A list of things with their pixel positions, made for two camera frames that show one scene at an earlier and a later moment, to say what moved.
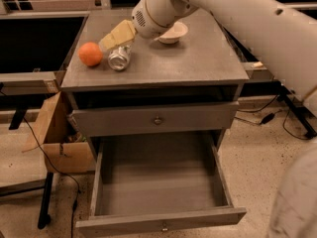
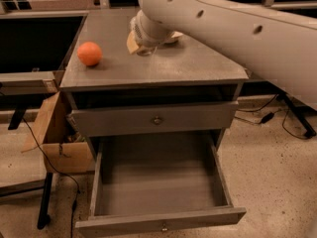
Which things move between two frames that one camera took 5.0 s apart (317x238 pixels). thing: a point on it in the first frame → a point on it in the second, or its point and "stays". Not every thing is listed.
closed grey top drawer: (158, 119) stays
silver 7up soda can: (118, 58) → (145, 51)
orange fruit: (90, 54) stays
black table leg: (45, 217) stays
